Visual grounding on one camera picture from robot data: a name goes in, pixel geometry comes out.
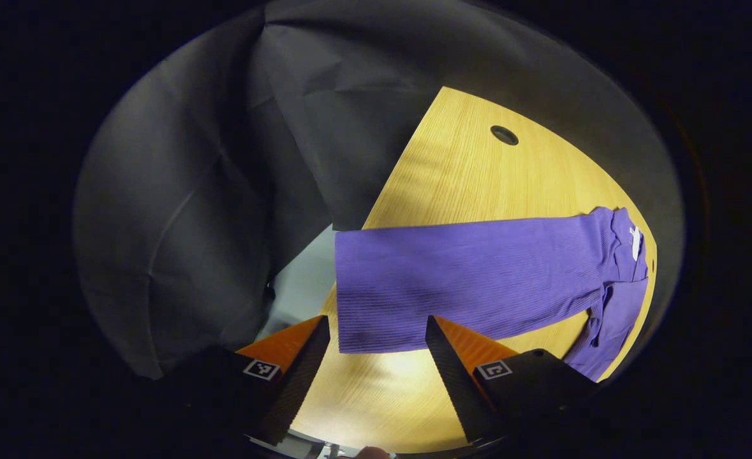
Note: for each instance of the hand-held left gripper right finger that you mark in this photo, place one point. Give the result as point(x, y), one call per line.
point(458, 382)

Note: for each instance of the purple ribbed jacket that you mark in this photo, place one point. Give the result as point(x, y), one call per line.
point(478, 274)

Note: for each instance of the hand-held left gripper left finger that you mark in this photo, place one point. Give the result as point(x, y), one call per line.
point(299, 382)

